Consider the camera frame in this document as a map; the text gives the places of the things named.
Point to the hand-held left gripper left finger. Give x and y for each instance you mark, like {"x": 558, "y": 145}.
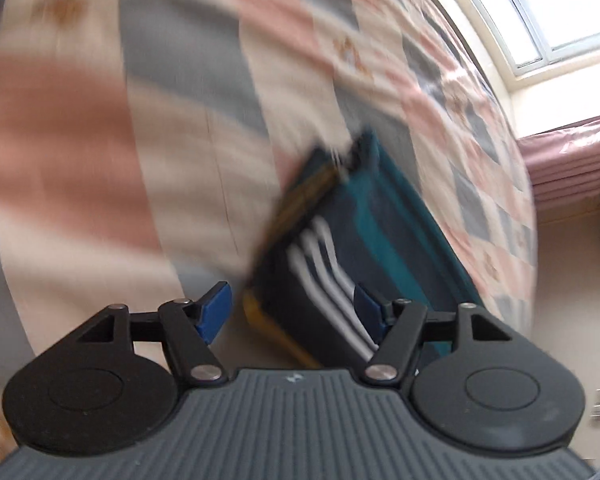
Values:
{"x": 213, "y": 314}

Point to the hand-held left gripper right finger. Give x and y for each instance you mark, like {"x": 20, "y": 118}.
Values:
{"x": 369, "y": 310}

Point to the navy white-striped garment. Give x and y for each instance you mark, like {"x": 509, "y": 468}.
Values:
{"x": 300, "y": 280}

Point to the teal garment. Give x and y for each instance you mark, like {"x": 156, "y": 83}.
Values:
{"x": 405, "y": 240}

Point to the patchwork bedspread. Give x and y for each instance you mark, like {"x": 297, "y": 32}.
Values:
{"x": 129, "y": 110}

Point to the pink pleated curtain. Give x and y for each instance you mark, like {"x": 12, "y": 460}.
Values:
{"x": 570, "y": 160}

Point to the window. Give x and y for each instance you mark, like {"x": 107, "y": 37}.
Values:
{"x": 545, "y": 5}

